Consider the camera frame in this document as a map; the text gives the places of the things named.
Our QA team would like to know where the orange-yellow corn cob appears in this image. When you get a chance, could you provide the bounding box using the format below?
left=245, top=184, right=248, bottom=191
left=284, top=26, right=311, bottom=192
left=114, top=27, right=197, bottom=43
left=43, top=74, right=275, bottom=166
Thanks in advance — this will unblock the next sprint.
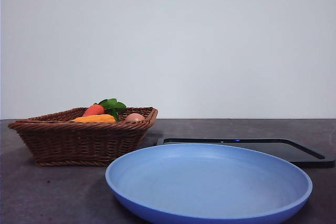
left=71, top=114, right=117, bottom=123

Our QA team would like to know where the blue round plate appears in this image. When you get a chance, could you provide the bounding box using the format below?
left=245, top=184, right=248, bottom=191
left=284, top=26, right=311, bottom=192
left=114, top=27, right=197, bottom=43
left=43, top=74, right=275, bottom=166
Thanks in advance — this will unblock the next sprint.
left=105, top=142, right=313, bottom=224

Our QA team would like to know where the brown wicker basket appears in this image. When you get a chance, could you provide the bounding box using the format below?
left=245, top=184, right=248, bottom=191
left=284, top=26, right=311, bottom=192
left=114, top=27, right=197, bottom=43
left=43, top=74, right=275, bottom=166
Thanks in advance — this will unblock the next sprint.
left=7, top=106, right=159, bottom=167

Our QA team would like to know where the brown egg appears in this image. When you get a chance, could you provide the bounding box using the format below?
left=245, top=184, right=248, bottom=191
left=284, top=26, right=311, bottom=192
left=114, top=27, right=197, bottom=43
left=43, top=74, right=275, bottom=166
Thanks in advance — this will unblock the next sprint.
left=124, top=113, right=146, bottom=123

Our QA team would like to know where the orange carrot with green leaves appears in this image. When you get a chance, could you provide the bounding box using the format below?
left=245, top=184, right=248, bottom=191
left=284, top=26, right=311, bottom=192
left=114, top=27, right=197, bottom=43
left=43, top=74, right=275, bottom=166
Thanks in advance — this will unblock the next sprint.
left=82, top=98, right=128, bottom=117

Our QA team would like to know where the black rectangular tray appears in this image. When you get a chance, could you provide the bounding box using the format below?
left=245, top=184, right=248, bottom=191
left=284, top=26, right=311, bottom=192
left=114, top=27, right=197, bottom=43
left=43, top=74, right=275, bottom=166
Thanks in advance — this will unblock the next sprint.
left=156, top=137, right=336, bottom=169

